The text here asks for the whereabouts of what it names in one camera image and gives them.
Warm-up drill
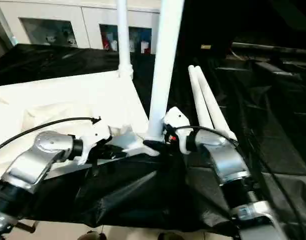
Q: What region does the white plastic table top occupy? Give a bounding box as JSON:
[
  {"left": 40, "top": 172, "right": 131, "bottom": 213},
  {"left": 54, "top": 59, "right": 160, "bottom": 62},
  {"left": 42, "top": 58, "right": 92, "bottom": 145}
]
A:
[{"left": 0, "top": 69, "right": 162, "bottom": 181}]

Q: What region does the grey curtain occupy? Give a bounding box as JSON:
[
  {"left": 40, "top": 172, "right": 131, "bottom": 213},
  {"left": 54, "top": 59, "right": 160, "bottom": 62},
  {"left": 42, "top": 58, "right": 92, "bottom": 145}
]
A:
[{"left": 0, "top": 0, "right": 14, "bottom": 61}]

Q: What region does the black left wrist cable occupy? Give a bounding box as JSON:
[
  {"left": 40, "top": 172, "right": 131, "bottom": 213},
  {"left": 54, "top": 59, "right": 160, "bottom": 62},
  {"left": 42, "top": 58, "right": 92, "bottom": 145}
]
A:
[{"left": 0, "top": 116, "right": 102, "bottom": 155}]

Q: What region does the white cabinet with glass doors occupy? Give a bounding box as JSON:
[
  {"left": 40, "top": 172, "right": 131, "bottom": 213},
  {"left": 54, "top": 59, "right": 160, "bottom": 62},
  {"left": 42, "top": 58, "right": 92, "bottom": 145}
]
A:
[{"left": 0, "top": 0, "right": 162, "bottom": 55}]

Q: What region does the black mat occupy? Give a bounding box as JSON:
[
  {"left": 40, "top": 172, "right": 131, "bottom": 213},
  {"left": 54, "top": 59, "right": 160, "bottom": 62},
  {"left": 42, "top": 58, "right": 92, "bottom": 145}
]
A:
[{"left": 0, "top": 42, "right": 306, "bottom": 240}]

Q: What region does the white plastic table leg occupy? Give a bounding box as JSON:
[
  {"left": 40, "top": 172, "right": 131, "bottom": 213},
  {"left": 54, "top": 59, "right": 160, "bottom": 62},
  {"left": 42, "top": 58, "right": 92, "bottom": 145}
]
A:
[
  {"left": 192, "top": 65, "right": 238, "bottom": 143},
  {"left": 115, "top": 0, "right": 134, "bottom": 79},
  {"left": 145, "top": 0, "right": 186, "bottom": 143},
  {"left": 187, "top": 64, "right": 216, "bottom": 130}
]

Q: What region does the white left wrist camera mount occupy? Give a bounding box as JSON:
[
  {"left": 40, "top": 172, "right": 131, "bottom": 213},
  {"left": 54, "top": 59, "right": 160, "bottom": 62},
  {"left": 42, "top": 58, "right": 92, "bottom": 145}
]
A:
[{"left": 77, "top": 122, "right": 113, "bottom": 166}]

